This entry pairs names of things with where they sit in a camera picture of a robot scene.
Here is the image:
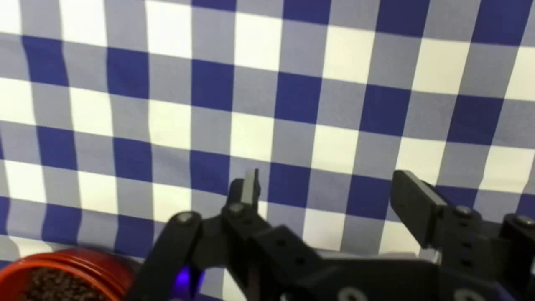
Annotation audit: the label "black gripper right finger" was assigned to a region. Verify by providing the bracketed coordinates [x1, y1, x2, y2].
[390, 169, 535, 301]

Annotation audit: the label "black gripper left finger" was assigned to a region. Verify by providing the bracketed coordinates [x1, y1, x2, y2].
[129, 168, 323, 301]

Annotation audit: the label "blue white checkered tablecloth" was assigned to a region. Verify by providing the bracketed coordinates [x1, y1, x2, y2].
[0, 0, 535, 301]

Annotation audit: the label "red pot with soil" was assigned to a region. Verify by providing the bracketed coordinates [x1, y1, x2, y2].
[0, 248, 141, 301]

